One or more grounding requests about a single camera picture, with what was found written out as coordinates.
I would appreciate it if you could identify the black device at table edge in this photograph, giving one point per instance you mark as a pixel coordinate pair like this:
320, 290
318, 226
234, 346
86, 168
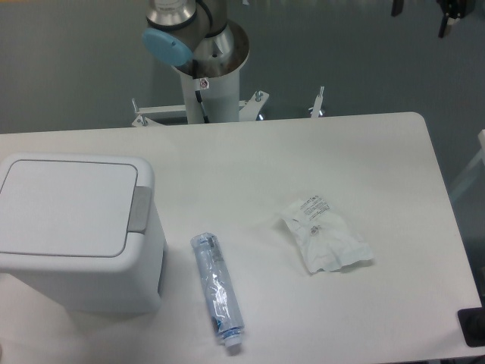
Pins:
472, 324

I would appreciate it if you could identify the crumpled white plastic wrapper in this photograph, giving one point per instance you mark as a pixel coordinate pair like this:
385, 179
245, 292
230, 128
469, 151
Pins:
326, 239

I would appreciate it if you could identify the white pedestal base frame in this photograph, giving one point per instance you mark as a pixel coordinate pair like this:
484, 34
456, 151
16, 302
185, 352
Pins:
249, 110

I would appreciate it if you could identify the white trash can lid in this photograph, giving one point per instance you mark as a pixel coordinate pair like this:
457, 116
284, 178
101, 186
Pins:
53, 208

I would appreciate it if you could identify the black hanging tool top right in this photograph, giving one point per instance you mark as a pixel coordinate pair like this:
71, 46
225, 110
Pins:
453, 11

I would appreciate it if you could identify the crushed clear plastic bottle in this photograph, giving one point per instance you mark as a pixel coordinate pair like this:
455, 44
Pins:
217, 287

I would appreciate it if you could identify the white plastic trash can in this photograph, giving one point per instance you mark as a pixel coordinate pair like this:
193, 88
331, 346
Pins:
129, 282

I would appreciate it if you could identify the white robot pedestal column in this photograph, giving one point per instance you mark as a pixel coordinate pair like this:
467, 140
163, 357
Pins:
217, 98

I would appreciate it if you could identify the grey lid push button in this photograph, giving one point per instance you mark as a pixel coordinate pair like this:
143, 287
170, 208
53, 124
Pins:
140, 210

